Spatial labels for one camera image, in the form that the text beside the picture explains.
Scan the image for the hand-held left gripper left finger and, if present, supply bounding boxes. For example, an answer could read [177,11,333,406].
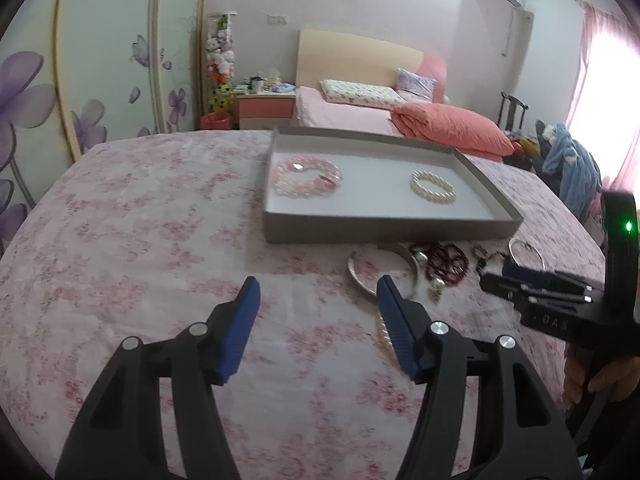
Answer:
[55,276,262,480]

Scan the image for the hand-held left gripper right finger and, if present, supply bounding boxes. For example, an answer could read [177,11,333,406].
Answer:
[376,274,581,480]

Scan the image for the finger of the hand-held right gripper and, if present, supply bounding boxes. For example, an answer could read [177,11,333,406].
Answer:
[501,262,607,295]
[479,272,598,311]

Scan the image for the white pearl necklace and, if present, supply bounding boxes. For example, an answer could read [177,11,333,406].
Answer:
[376,310,397,357]

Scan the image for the thin silver bangle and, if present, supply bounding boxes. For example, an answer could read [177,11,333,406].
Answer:
[507,237,547,271]

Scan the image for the dark bead bracelet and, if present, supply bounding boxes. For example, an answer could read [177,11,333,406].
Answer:
[470,244,507,274]

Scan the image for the dark red bead necklace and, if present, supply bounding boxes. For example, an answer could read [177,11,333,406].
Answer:
[410,241,470,287]

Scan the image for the wide silver bangle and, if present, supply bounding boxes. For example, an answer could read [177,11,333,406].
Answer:
[347,244,426,303]

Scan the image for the grey shallow cardboard tray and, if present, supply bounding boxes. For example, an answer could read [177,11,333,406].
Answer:
[262,127,524,245]

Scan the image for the person's right hand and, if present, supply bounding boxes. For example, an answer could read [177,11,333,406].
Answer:
[564,344,640,407]

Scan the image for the blue clothes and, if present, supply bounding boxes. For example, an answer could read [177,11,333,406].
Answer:
[542,122,603,223]

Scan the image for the colourful toy pile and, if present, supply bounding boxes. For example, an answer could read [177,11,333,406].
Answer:
[510,132,545,168]

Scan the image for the pink floral tablecloth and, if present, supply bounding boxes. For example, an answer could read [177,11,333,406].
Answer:
[0,129,608,480]

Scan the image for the dark wooden chair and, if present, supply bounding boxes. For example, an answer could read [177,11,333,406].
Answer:
[497,91,530,133]

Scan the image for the folded orange quilt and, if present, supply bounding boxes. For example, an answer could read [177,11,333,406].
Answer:
[390,102,516,158]

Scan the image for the pink curtain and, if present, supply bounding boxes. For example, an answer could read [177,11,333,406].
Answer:
[565,0,640,196]

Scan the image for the red trash bin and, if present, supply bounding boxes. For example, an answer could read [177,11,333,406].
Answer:
[200,111,233,132]

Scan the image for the bed with pink sheet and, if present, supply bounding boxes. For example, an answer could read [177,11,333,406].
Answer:
[291,85,506,161]

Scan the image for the pink and beige nightstand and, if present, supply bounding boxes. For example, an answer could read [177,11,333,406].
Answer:
[236,91,297,130]

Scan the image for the small purple floral pillow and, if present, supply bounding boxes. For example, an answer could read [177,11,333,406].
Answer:
[396,67,437,103]

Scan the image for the pink headboard panel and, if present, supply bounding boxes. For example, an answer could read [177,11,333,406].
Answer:
[417,51,447,103]

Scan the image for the white floral pillow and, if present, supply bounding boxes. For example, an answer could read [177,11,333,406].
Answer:
[320,79,405,110]

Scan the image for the white air conditioner pipe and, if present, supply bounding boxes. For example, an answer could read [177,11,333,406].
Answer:
[500,6,534,59]

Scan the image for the plush toy tower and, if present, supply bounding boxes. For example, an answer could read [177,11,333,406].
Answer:
[205,11,238,113]

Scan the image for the beige wooden headboard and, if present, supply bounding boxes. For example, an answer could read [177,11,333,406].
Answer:
[297,29,426,87]

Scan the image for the flower print sliding wardrobe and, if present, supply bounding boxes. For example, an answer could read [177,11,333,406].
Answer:
[0,0,211,256]

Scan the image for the white pearl bracelet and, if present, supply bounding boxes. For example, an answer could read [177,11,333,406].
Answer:
[410,170,457,206]

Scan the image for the pink bead bracelet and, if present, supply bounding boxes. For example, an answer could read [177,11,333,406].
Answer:
[272,156,345,200]

